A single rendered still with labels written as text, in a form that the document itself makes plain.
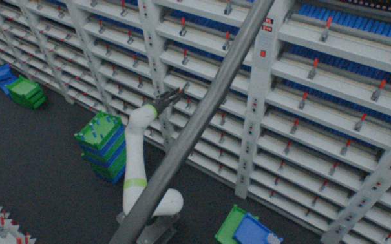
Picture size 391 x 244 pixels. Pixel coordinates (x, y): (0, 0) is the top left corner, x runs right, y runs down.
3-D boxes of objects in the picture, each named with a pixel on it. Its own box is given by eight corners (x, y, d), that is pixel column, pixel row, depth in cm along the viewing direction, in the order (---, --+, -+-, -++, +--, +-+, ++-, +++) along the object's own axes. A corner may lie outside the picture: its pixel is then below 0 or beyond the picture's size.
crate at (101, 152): (101, 157, 215) (99, 150, 209) (81, 148, 221) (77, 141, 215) (125, 129, 233) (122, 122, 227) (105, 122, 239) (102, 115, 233)
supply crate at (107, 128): (99, 150, 209) (95, 143, 203) (77, 141, 215) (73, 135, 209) (122, 122, 227) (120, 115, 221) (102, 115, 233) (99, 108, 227)
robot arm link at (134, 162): (149, 178, 143) (126, 177, 139) (143, 187, 151) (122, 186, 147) (146, 119, 164) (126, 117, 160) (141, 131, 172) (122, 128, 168)
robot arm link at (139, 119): (143, 124, 145) (127, 110, 146) (137, 138, 154) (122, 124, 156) (160, 111, 155) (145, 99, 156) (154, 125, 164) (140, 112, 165)
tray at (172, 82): (245, 119, 170) (244, 111, 161) (164, 84, 194) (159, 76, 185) (260, 92, 175) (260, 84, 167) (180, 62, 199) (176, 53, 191)
